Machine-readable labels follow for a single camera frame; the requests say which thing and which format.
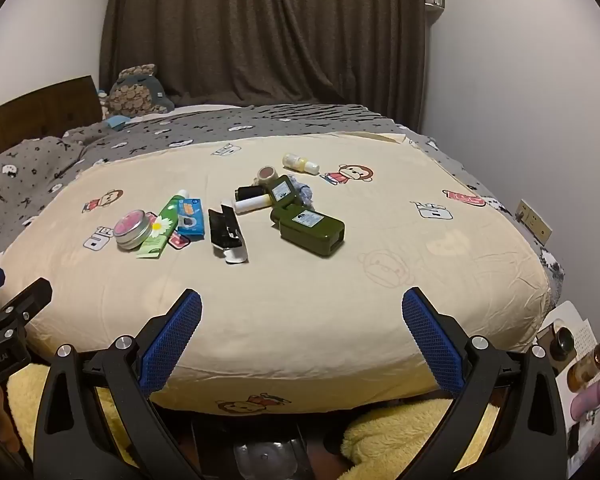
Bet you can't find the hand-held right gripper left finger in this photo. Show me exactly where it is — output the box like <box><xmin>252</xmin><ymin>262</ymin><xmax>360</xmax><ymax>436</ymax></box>
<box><xmin>32</xmin><ymin>288</ymin><xmax>216</xmax><ymax>480</ymax></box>

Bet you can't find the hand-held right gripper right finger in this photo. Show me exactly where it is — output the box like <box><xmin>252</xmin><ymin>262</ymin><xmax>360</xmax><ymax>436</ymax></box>
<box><xmin>401</xmin><ymin>287</ymin><xmax>569</xmax><ymax>480</ymax></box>

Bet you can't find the small dark green bottle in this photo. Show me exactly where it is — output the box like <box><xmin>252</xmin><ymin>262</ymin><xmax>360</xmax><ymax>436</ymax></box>
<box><xmin>267</xmin><ymin>175</ymin><xmax>297</xmax><ymax>206</ymax></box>

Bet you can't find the yellow fluffy blanket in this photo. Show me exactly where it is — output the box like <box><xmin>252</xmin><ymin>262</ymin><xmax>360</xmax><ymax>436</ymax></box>
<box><xmin>6</xmin><ymin>362</ymin><xmax>501</xmax><ymax>476</ymax></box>

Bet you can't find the cream cartoon print blanket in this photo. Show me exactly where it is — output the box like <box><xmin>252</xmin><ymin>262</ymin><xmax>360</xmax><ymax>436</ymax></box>
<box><xmin>0</xmin><ymin>130</ymin><xmax>552</xmax><ymax>415</ymax></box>

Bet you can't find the green daisy print tube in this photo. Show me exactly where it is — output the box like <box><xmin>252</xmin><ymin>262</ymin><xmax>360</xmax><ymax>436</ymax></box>
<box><xmin>136</xmin><ymin>189</ymin><xmax>190</xmax><ymax>260</ymax></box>

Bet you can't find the grey printed pillow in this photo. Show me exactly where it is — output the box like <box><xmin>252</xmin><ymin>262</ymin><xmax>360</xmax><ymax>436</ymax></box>
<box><xmin>0</xmin><ymin>136</ymin><xmax>86</xmax><ymax>273</ymax></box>

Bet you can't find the black and white wrapper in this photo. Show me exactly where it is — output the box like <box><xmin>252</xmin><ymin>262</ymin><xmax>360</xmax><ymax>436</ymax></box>
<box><xmin>208</xmin><ymin>200</ymin><xmax>250</xmax><ymax>265</ymax></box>

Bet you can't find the round pink lid tin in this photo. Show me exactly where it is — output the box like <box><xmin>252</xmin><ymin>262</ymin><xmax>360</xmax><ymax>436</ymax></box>
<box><xmin>114</xmin><ymin>208</ymin><xmax>157</xmax><ymax>252</ymax></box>

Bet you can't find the blue flat packet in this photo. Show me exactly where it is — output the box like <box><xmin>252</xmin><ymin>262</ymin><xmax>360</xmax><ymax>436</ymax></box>
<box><xmin>176</xmin><ymin>197</ymin><xmax>206</xmax><ymax>242</ymax></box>

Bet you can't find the dark round jar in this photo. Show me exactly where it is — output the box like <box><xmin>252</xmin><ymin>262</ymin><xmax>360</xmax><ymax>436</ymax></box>
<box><xmin>550</xmin><ymin>326</ymin><xmax>576</xmax><ymax>362</ymax></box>

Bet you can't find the white thread spool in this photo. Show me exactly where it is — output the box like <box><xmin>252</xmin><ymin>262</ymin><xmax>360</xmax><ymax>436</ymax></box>
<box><xmin>233</xmin><ymin>194</ymin><xmax>272</xmax><ymax>215</ymax></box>

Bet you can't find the white paper sheet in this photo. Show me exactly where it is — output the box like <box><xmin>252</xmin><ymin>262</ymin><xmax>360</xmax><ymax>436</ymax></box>
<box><xmin>535</xmin><ymin>300</ymin><xmax>600</xmax><ymax>480</ymax></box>

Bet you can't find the brown bottle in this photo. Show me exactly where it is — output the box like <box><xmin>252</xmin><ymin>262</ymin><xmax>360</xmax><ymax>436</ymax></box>
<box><xmin>566</xmin><ymin>342</ymin><xmax>600</xmax><ymax>393</ymax></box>

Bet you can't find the black small container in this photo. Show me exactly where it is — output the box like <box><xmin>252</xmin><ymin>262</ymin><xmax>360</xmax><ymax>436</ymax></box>
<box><xmin>235</xmin><ymin>185</ymin><xmax>268</xmax><ymax>204</ymax></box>

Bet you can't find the large dark green bottle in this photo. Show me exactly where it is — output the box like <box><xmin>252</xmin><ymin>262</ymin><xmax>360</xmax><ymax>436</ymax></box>
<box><xmin>270</xmin><ymin>203</ymin><xmax>346</xmax><ymax>259</ymax></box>

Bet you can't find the pink bottle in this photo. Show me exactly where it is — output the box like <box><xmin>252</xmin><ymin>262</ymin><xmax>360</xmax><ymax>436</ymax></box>
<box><xmin>570</xmin><ymin>365</ymin><xmax>600</xmax><ymax>423</ymax></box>

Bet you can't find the brown wooden headboard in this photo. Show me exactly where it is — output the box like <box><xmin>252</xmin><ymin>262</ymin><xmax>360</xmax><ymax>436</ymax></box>
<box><xmin>0</xmin><ymin>75</ymin><xmax>103</xmax><ymax>168</ymax></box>

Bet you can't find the small yellow white bottle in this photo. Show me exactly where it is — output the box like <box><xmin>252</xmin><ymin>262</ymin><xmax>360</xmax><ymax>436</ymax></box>
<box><xmin>282</xmin><ymin>153</ymin><xmax>321</xmax><ymax>175</ymax></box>

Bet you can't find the patterned plush toy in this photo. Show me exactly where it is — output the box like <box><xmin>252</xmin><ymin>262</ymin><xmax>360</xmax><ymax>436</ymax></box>
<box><xmin>97</xmin><ymin>63</ymin><xmax>175</xmax><ymax>119</ymax></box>

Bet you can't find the dark brown curtain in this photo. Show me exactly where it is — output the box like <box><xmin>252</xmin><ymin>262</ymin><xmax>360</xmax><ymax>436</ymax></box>
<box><xmin>99</xmin><ymin>0</ymin><xmax>427</xmax><ymax>131</ymax></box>

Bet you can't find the beige wall socket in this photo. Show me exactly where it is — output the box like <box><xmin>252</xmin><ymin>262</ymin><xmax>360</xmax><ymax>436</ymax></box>
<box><xmin>515</xmin><ymin>198</ymin><xmax>553</xmax><ymax>247</ymax></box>

